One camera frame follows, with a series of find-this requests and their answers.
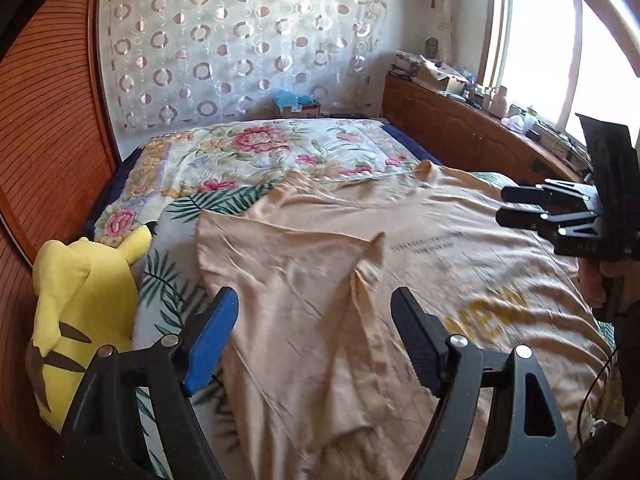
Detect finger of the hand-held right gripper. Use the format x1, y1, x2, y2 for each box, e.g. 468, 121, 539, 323
496, 205, 609, 257
500, 179, 598, 217

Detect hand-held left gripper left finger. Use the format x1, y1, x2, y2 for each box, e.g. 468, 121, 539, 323
50, 286, 240, 480

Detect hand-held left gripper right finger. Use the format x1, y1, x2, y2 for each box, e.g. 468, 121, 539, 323
390, 286, 586, 480

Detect beige t-shirt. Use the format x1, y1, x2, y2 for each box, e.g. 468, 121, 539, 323
196, 160, 621, 480

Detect person's right forearm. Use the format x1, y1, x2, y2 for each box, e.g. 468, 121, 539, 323
612, 305, 640, 421

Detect person's right hand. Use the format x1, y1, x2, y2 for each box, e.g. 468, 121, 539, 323
577, 255, 612, 318

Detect pink thermos jug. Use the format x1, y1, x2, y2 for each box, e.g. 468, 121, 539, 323
489, 85, 511, 119

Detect long wooden cabinet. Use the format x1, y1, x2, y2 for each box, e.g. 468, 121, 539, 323
382, 74, 596, 186

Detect navy bed sheet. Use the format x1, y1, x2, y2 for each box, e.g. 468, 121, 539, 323
384, 121, 444, 167

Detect wood-framed window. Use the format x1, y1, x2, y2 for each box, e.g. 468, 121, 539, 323
475, 0, 640, 147

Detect yellow plush toy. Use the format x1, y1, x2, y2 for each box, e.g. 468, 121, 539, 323
24, 221, 153, 436

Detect open cardboard box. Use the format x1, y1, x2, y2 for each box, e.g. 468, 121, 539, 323
417, 57, 469, 94

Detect floral leaf-print quilt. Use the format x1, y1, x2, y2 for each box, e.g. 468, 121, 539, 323
92, 117, 621, 480

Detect patterned window curtain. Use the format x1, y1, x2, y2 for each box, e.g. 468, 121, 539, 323
422, 0, 501, 63

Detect cardboard box with blue cloth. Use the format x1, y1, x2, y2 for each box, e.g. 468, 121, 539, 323
272, 89, 323, 120

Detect sheer circle-patterned curtain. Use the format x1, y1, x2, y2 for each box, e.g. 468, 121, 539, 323
97, 0, 389, 134

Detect wooden slatted headboard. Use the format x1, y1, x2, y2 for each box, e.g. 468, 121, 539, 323
0, 0, 122, 461

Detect black cable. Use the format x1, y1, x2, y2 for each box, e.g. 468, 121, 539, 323
577, 350, 621, 441

